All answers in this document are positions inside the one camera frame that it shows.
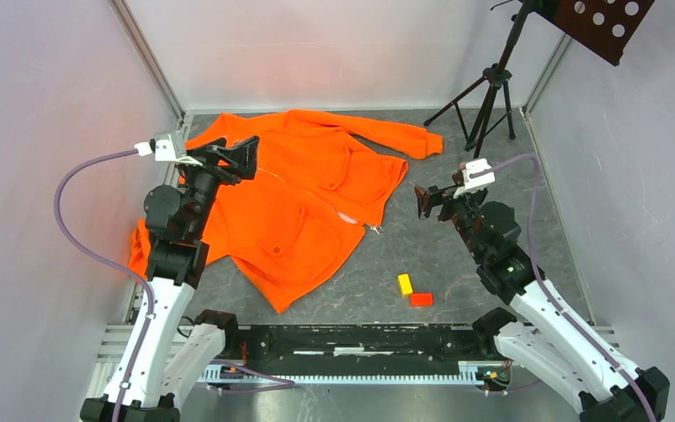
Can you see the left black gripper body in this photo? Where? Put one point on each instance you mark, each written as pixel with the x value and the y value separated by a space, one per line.
pixel 201 182

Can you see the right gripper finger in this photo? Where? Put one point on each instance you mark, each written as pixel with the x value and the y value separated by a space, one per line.
pixel 423 198
pixel 436 193

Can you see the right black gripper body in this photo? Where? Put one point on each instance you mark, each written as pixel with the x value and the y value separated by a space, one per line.
pixel 461 210

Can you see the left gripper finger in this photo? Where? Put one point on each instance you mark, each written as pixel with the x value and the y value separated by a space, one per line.
pixel 213 152
pixel 242 161

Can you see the orange zip-up jacket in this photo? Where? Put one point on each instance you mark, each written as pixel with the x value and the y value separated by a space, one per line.
pixel 322 179

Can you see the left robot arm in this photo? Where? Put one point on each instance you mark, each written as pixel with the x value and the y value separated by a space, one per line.
pixel 151 382

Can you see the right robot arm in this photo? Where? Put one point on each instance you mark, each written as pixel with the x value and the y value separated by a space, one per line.
pixel 537 328

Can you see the yellow block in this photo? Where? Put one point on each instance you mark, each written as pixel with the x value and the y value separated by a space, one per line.
pixel 404 284

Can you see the red-orange block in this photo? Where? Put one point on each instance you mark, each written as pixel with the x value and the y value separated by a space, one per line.
pixel 421 300

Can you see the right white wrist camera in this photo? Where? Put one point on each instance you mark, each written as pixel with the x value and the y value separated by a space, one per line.
pixel 473 176

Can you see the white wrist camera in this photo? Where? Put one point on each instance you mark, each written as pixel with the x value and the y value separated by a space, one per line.
pixel 167 147
pixel 473 176

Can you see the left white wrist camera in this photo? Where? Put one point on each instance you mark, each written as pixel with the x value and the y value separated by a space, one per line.
pixel 167 147

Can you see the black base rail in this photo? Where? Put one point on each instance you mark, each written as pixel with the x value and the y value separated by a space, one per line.
pixel 354 350

